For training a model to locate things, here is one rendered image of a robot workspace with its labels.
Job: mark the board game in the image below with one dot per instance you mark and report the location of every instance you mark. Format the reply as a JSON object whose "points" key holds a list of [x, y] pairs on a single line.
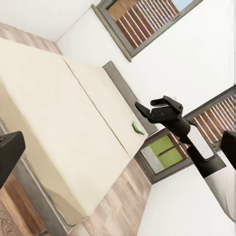
{"points": [[138, 127]]}

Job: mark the bed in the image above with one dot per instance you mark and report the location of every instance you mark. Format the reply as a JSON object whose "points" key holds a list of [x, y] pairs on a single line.
{"points": [[76, 119]]}

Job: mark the fixed window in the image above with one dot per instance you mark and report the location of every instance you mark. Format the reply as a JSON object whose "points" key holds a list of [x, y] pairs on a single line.
{"points": [[135, 24]]}

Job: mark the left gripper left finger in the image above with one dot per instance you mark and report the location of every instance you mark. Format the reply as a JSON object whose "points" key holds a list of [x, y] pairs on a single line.
{"points": [[12, 146]]}

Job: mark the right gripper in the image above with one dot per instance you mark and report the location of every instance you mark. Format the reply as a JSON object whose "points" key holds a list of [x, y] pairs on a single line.
{"points": [[170, 116]]}

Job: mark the door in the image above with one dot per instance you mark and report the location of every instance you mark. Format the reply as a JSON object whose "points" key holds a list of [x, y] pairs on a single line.
{"points": [[162, 154]]}

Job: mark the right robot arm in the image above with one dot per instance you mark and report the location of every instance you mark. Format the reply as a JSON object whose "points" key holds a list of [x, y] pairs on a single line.
{"points": [[220, 179]]}

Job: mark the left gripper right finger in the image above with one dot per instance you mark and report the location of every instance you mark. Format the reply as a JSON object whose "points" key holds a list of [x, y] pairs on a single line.
{"points": [[228, 146]]}

